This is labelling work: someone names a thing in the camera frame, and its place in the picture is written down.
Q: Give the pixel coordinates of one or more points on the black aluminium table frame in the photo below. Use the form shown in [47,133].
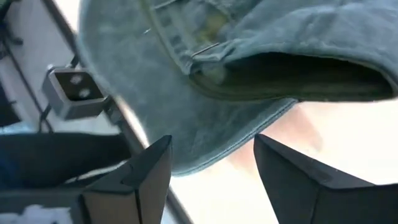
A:
[74,93]

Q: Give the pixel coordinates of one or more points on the slate grey baseball cap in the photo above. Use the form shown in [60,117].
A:
[155,93]

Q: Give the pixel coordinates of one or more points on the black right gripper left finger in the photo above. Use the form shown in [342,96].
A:
[140,186]

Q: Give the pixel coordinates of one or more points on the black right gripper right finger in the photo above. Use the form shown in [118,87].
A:
[311,193]

